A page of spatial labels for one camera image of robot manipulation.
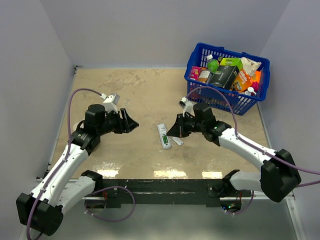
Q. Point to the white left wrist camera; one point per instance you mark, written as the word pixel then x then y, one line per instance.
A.
pixel 110 102

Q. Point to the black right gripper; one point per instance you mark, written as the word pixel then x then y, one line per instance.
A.
pixel 179 130

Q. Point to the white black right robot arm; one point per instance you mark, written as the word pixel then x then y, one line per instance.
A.
pixel 276 176

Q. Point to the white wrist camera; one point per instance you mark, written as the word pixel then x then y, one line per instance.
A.
pixel 186 105
pixel 110 102

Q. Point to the bright orange package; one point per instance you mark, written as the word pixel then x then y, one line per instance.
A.
pixel 256 77

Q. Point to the white remote control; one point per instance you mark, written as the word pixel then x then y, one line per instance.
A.
pixel 162 130

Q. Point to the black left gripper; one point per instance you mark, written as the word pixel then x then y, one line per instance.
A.
pixel 126 125

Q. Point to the white battery cover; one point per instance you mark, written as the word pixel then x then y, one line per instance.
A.
pixel 178 141

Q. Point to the black green razor box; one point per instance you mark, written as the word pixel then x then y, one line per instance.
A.
pixel 226 73

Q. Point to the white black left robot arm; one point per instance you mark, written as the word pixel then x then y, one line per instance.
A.
pixel 43 209

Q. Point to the beige round paddle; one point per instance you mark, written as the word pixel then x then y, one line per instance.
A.
pixel 75 126

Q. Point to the orange razor package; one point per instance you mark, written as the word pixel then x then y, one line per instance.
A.
pixel 242 82

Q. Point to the blue plastic basket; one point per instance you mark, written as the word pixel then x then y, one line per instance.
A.
pixel 220 98

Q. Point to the white crumpled bag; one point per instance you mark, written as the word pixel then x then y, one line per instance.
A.
pixel 250 66

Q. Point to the green AA battery upper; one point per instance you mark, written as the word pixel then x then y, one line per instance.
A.
pixel 165 140

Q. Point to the pink box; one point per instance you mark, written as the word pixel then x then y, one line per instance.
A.
pixel 195 72

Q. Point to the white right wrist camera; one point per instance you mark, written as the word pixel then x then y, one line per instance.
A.
pixel 186 105

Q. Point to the orange jar white label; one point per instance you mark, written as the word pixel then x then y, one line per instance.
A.
pixel 204 76

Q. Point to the green bottle white cap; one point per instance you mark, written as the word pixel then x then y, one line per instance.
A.
pixel 212 63

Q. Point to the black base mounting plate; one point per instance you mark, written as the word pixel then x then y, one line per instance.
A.
pixel 206 192

